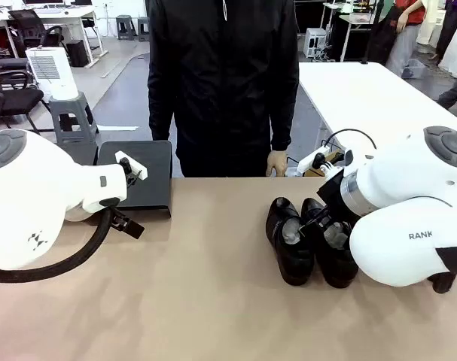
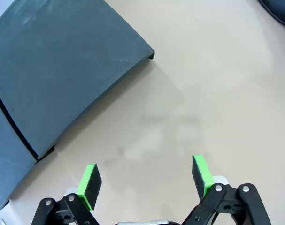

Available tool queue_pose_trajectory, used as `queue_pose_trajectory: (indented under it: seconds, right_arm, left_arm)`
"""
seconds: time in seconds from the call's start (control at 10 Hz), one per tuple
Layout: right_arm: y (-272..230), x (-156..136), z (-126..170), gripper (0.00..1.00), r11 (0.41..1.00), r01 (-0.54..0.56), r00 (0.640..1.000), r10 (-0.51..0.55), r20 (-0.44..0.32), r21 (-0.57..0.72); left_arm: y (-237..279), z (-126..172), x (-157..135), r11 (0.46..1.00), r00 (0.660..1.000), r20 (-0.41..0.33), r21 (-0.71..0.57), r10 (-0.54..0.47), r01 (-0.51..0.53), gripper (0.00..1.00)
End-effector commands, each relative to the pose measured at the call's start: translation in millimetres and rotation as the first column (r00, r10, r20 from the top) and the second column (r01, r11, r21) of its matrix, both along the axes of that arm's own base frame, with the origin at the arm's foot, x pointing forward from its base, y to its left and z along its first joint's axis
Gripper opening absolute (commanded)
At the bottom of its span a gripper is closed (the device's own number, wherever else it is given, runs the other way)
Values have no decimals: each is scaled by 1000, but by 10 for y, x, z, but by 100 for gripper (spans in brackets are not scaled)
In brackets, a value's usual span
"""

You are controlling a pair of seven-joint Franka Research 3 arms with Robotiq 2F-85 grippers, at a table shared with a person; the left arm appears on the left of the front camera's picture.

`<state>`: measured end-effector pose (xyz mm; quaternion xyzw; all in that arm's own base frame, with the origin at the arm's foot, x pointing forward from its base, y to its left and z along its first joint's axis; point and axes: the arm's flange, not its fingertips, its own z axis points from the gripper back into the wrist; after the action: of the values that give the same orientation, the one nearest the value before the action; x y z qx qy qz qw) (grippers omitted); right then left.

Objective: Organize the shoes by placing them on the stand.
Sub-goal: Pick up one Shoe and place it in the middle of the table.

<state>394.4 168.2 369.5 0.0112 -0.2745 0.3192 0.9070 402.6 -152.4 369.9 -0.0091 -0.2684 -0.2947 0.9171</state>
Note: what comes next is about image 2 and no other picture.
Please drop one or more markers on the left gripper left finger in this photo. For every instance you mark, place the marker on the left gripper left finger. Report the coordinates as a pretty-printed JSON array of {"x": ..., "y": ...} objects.
[{"x": 90, "y": 187}]

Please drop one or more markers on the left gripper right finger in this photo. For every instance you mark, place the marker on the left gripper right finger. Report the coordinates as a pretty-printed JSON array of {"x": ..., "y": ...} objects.
[{"x": 201, "y": 178}]

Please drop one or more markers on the black leather shoe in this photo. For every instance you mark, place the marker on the black leather shoe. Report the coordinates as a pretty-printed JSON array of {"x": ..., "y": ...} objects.
[{"x": 280, "y": 9}]

